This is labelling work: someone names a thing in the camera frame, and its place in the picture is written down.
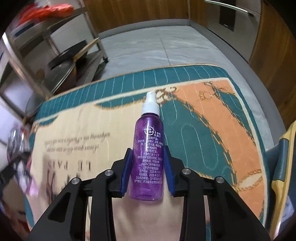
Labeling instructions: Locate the purple spray bottle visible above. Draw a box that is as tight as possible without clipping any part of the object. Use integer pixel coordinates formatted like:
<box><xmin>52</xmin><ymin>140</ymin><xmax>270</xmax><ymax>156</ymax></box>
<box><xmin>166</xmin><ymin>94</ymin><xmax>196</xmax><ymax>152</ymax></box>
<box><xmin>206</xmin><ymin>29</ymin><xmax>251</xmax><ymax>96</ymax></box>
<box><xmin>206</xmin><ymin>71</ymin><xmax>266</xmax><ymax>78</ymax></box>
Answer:
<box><xmin>129</xmin><ymin>91</ymin><xmax>164</xmax><ymax>201</ymax></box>

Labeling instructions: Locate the teal bin with yellow rim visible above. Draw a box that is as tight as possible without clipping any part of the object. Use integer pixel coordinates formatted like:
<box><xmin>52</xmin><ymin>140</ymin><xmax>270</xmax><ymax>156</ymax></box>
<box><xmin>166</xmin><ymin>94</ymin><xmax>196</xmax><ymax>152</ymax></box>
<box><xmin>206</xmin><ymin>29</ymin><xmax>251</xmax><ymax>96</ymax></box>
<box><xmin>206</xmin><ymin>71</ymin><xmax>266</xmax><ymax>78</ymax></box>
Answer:
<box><xmin>269</xmin><ymin>123</ymin><xmax>295</xmax><ymax>240</ymax></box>

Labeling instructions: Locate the teal patterned cushion mat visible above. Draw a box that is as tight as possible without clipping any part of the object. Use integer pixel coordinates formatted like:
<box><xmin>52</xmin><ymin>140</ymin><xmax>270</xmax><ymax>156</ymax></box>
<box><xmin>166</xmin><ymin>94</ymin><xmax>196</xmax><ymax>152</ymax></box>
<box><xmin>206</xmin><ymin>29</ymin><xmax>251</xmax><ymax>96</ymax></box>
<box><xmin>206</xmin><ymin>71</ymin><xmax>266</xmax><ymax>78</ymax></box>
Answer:
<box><xmin>23</xmin><ymin>63</ymin><xmax>271</xmax><ymax>232</ymax></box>

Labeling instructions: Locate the round pan with lid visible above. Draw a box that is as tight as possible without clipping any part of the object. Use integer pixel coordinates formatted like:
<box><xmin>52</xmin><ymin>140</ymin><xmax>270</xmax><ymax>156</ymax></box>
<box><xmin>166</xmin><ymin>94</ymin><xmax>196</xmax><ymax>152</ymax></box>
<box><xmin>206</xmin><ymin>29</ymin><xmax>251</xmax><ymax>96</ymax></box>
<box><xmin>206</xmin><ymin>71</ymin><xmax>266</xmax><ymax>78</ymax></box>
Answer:
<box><xmin>42</xmin><ymin>38</ymin><xmax>99</xmax><ymax>95</ymax></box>

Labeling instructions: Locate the stainless steel shelf rack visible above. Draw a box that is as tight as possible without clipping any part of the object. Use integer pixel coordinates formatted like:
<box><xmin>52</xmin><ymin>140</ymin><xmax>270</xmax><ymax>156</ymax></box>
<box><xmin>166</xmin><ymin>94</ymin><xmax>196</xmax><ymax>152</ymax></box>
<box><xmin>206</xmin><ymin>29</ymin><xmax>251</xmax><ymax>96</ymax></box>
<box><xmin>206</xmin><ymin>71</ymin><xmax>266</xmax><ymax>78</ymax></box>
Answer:
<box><xmin>1</xmin><ymin>1</ymin><xmax>108</xmax><ymax>123</ymax></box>

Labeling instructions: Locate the stainless steel built-in oven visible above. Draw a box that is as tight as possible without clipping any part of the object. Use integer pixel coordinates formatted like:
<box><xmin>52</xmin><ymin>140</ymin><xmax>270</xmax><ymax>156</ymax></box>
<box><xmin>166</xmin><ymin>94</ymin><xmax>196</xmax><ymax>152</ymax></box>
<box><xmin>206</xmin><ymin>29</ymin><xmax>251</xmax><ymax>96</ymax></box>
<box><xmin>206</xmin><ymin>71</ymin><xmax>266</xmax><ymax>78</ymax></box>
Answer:
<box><xmin>205</xmin><ymin>0</ymin><xmax>261</xmax><ymax>61</ymax></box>

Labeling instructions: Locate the red plastic bag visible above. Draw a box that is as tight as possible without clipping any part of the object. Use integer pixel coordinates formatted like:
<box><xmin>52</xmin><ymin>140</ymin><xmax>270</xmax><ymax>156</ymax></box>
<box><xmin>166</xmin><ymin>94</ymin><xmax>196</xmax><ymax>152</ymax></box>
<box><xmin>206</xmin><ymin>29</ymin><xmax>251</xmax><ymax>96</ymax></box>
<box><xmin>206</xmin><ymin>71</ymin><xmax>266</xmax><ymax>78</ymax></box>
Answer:
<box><xmin>18</xmin><ymin>4</ymin><xmax>74</xmax><ymax>25</ymax></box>

